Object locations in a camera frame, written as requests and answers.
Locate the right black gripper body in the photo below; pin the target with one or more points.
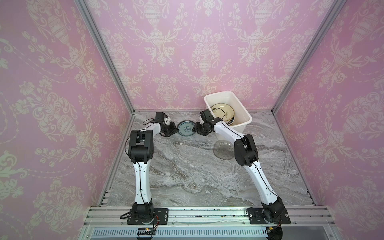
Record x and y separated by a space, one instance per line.
200 128

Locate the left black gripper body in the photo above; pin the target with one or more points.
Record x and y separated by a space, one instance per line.
168 130

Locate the small teal patterned plate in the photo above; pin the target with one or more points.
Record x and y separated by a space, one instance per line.
185 128

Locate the cream plate with plant motif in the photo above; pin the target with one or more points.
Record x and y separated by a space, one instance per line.
223 111

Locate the clear glass plate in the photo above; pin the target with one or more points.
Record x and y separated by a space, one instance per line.
224 150

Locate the white plate red green rim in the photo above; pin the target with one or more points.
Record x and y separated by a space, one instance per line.
230 122

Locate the white plastic bin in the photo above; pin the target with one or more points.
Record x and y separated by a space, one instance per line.
242 116

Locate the white vented strip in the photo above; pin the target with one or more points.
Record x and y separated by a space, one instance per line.
165 233

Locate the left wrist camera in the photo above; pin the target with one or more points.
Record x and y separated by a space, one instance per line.
161 118

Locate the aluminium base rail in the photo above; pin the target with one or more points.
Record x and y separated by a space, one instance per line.
296 223

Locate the aluminium left corner post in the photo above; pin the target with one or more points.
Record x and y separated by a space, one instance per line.
102 48

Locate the aluminium corner post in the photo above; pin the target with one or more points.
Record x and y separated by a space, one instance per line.
102 48
320 33

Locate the aluminium right corner post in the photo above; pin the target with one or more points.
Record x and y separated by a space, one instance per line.
320 33

